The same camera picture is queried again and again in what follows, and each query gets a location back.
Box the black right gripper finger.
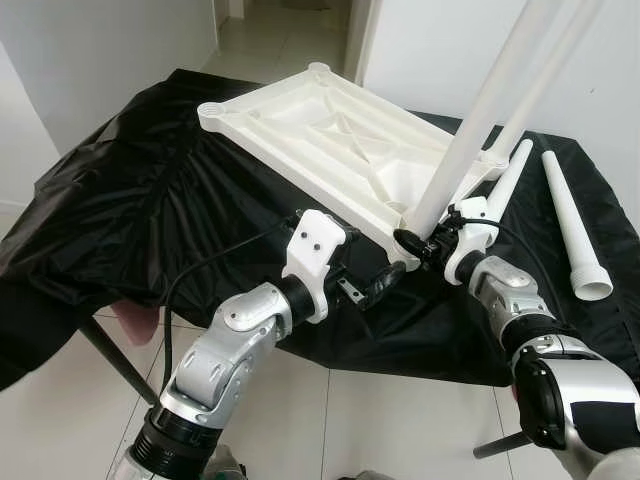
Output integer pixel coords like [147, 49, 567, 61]
[393, 228, 434, 261]

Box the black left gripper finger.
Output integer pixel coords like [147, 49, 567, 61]
[360, 262, 408, 313]

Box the white plastic table leg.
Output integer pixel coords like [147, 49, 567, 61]
[403, 0, 563, 241]
[478, 138, 535, 253]
[485, 0, 608, 169]
[541, 150, 615, 302]

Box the white plastic table top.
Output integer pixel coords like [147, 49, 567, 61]
[197, 62, 513, 273]

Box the black table cloth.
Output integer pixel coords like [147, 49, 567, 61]
[0, 68, 640, 391]

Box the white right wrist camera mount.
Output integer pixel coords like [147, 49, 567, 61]
[444, 199, 503, 287]

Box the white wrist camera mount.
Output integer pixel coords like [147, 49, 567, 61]
[444, 199, 503, 287]
[282, 209, 349, 324]

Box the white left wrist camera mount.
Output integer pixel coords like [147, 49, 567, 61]
[282, 209, 349, 324]

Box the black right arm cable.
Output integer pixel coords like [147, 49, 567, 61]
[455, 210, 581, 341]

